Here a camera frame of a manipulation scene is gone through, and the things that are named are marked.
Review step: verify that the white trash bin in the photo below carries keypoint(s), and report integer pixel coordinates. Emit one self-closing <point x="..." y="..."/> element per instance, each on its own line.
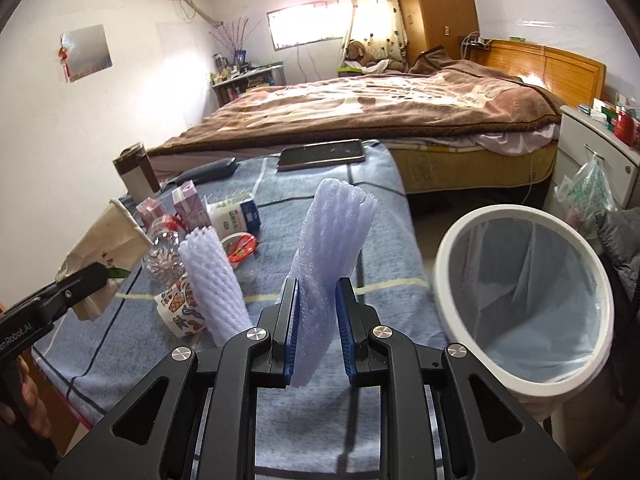
<point x="529" y="297"/>

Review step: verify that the brown bed blanket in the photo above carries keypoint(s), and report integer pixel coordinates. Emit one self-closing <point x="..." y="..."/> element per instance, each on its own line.
<point x="437" y="98"/>

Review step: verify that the teddy bear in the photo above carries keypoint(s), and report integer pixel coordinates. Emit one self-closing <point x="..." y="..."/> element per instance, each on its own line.
<point x="357" y="52"/>

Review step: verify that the white yogurt cup blue label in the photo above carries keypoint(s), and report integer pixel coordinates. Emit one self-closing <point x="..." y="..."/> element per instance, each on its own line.
<point x="235" y="214"/>

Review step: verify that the clear jelly cup red lid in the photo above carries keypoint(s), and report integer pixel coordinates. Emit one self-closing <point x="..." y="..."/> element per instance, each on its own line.
<point x="239" y="247"/>

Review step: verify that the left hand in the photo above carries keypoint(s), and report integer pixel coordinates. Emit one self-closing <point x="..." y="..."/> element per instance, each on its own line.
<point x="36" y="411"/>

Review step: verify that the blue plaid tablecloth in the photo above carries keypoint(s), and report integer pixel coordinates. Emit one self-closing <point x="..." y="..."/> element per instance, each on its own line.
<point x="326" y="429"/>

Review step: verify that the black smartphone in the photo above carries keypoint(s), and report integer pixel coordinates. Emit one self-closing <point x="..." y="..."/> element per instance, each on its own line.
<point x="321" y="154"/>

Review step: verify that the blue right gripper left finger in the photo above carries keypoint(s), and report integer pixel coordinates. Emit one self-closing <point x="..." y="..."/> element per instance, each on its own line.
<point x="287" y="328"/>

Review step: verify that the colourful patterned paper cup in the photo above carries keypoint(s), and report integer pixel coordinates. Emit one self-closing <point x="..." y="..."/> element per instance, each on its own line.
<point x="178" y="309"/>

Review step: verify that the wooden wardrobe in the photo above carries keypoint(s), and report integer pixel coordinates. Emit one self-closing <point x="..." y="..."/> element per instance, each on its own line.
<point x="433" y="23"/>

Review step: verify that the floral curtain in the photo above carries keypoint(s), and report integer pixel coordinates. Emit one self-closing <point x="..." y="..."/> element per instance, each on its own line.
<point x="378" y="25"/>

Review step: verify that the purple white milk carton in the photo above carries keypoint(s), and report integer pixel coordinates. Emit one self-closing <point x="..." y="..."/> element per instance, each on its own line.
<point x="189" y="206"/>

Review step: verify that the red white milk carton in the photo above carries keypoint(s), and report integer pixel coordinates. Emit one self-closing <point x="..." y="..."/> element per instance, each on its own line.
<point x="149" y="210"/>

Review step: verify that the white nightstand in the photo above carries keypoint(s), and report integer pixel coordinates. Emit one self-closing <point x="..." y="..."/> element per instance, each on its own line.
<point x="581" y="138"/>

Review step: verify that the dark blue glasses case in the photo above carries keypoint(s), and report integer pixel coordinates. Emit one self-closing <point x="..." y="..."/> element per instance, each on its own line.
<point x="212" y="171"/>

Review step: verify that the clear plastic bottle red label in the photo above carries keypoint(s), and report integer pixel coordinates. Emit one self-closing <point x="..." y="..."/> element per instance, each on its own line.
<point x="163" y="261"/>

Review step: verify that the white brown travel mug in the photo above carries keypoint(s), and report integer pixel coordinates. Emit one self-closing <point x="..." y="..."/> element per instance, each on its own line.
<point x="134" y="168"/>

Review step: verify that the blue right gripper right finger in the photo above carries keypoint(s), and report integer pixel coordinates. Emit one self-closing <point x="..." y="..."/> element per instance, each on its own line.
<point x="346" y="307"/>

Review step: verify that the red can on nightstand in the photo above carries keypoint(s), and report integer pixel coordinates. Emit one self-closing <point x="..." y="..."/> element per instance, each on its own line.
<point x="625" y="127"/>

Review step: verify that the green plastic bag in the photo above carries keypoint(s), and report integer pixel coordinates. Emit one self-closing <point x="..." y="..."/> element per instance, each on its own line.
<point x="586" y="195"/>

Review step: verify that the cluttered shelf desk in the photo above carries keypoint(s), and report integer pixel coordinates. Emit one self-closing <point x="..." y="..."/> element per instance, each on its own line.
<point x="229" y="81"/>

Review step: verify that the silver wall poster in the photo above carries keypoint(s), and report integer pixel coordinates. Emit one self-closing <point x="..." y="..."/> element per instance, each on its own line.
<point x="84" y="52"/>

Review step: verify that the wooden headboard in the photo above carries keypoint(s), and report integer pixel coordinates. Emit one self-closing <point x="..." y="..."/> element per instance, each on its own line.
<point x="572" y="77"/>

